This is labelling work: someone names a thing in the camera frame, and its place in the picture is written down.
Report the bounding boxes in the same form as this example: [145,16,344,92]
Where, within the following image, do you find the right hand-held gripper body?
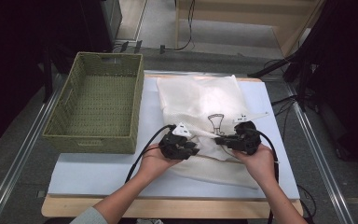
[232,111,269,156]

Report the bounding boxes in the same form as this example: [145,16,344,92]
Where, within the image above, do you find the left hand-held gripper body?
[158,122,197,161]

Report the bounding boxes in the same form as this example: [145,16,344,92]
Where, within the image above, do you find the white printed cloth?
[156,74,260,190]

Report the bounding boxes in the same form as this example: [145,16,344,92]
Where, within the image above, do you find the green woven basket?
[42,51,145,154]

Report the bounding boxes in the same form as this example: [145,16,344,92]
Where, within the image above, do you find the person's left hand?
[138,144,183,181]

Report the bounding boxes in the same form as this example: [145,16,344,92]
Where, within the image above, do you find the person's right hand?
[232,143,278,188]

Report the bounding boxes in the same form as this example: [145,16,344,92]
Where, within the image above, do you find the grey cloth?
[136,218,164,224]

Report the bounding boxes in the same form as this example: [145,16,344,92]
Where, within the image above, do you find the light blue mat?
[47,77,301,201]

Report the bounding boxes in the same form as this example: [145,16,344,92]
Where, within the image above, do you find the wooden shelf unit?
[174,0,325,59]

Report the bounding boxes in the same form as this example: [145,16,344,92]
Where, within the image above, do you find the black stand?
[247,0,358,172]

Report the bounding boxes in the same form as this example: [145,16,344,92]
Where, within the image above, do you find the dark cabinet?
[80,0,124,54]

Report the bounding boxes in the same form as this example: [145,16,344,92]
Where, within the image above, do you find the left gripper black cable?
[124,124,176,185]

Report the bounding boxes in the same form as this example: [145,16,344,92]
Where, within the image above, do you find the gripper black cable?
[255,129,281,224]
[124,124,176,185]

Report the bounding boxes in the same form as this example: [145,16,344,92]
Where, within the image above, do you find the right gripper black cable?
[255,129,281,224]

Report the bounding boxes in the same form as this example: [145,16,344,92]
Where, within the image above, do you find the black floor cables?
[269,94,299,138]

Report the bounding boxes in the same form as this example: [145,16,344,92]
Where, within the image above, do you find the metal floor rail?
[283,82,355,224]
[0,74,66,224]

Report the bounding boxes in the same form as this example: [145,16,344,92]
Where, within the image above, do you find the thin black cable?
[296,185,318,220]

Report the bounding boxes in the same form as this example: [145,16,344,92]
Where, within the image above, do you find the black hanging cable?
[159,0,197,54]

